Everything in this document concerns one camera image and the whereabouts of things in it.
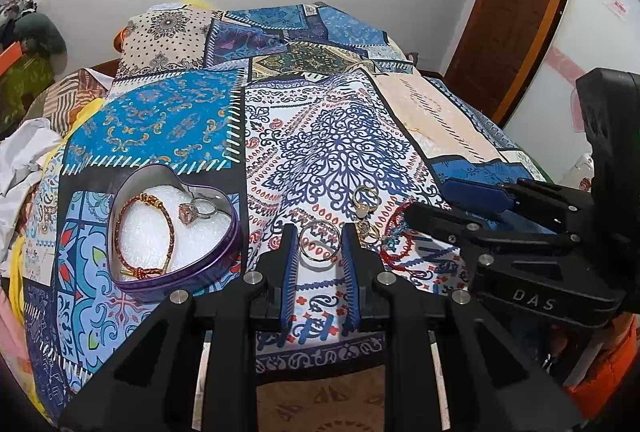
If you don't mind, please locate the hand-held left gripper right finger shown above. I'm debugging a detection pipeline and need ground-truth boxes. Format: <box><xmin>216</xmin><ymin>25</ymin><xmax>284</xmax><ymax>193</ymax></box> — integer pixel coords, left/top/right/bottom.
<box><xmin>341</xmin><ymin>224</ymin><xmax>582</xmax><ymax>432</ymax></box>

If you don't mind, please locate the silver ring with pink stone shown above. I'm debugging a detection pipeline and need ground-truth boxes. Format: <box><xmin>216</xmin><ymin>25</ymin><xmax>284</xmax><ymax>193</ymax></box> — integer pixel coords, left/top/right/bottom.
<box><xmin>178</xmin><ymin>197</ymin><xmax>219</xmax><ymax>227</ymax></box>

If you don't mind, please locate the brown patterned cloth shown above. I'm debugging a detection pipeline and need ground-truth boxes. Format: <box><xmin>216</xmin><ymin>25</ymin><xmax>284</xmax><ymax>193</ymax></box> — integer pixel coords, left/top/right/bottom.
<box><xmin>255</xmin><ymin>376</ymin><xmax>387</xmax><ymax>432</ymax></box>

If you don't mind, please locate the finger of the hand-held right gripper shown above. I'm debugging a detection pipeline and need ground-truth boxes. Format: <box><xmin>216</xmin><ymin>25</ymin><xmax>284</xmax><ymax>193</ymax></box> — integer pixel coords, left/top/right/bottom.
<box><xmin>403</xmin><ymin>201</ymin><xmax>576</xmax><ymax>265</ymax></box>
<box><xmin>442</xmin><ymin>178</ymin><xmax>597</xmax><ymax>235</ymax></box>

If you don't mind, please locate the gold hoop bangle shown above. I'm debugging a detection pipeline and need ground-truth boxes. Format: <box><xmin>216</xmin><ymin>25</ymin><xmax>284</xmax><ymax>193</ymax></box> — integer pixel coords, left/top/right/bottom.
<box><xmin>298</xmin><ymin>220</ymin><xmax>342</xmax><ymax>269</ymax></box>

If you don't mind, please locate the red braided bracelet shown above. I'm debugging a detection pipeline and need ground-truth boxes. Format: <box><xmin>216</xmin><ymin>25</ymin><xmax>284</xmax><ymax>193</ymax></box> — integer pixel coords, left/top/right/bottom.
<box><xmin>114</xmin><ymin>193</ymin><xmax>176</xmax><ymax>277</ymax></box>

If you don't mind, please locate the pile of dark clothes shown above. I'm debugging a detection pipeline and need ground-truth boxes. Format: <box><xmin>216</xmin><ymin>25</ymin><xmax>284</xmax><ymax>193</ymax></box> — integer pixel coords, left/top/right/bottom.
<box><xmin>0</xmin><ymin>0</ymin><xmax>69</xmax><ymax>139</ymax></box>

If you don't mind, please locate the yellow cloth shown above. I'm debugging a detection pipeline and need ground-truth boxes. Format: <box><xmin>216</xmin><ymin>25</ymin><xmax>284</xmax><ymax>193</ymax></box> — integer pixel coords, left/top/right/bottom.
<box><xmin>7</xmin><ymin>147</ymin><xmax>56</xmax><ymax>413</ymax></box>

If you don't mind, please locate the red beaded bracelet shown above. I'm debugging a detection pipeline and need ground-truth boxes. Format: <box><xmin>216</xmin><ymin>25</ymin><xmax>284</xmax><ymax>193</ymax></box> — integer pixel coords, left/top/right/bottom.
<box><xmin>379</xmin><ymin>201</ymin><xmax>418</xmax><ymax>265</ymax></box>

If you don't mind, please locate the brown striped cloth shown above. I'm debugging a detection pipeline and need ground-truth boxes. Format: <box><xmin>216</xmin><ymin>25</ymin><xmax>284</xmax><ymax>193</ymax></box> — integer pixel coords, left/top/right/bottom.
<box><xmin>42</xmin><ymin>70</ymin><xmax>110</xmax><ymax>133</ymax></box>

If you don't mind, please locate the white foam lining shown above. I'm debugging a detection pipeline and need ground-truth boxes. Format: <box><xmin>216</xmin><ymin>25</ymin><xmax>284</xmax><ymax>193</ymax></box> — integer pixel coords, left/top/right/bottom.
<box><xmin>118</xmin><ymin>184</ymin><xmax>237</xmax><ymax>275</ymax></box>

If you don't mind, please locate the blue patchwork blanket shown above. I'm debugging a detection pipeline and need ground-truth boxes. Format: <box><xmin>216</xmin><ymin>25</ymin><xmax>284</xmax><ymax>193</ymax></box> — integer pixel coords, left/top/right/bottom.
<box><xmin>20</xmin><ymin>3</ymin><xmax>551</xmax><ymax>413</ymax></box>

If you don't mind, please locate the purple heart-shaped tin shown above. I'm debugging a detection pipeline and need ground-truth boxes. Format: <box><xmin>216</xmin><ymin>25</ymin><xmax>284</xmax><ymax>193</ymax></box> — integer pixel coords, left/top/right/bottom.
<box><xmin>106</xmin><ymin>165</ymin><xmax>242</xmax><ymax>301</ymax></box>

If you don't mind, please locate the white crumpled cloth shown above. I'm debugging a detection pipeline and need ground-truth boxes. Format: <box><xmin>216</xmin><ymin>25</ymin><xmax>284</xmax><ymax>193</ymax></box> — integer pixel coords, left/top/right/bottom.
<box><xmin>0</xmin><ymin>118</ymin><xmax>67</xmax><ymax>199</ymax></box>

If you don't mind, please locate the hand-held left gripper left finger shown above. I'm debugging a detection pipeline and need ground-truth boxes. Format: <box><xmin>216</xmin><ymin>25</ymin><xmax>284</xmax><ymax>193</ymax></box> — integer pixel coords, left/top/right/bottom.
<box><xmin>59</xmin><ymin>224</ymin><xmax>301</xmax><ymax>432</ymax></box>

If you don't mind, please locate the person's right forearm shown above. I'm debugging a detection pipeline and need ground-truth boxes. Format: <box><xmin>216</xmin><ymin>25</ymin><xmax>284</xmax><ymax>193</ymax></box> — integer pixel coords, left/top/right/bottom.
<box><xmin>564</xmin><ymin>307</ymin><xmax>640</xmax><ymax>423</ymax></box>

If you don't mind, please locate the small gold ring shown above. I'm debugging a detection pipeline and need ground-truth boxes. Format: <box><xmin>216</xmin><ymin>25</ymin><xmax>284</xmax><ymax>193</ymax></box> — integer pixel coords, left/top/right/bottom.
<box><xmin>357</xmin><ymin>221</ymin><xmax>385</xmax><ymax>245</ymax></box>

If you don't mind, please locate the gold ring with white stone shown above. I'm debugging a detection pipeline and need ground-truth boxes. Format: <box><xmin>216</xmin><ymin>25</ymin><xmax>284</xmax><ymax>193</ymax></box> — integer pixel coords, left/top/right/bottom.
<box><xmin>352</xmin><ymin>186</ymin><xmax>382</xmax><ymax>219</ymax></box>

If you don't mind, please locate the brown wooden door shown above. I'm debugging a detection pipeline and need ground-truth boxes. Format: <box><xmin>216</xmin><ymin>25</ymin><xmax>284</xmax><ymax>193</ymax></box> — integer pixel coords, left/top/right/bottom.
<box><xmin>444</xmin><ymin>0</ymin><xmax>584</xmax><ymax>127</ymax></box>

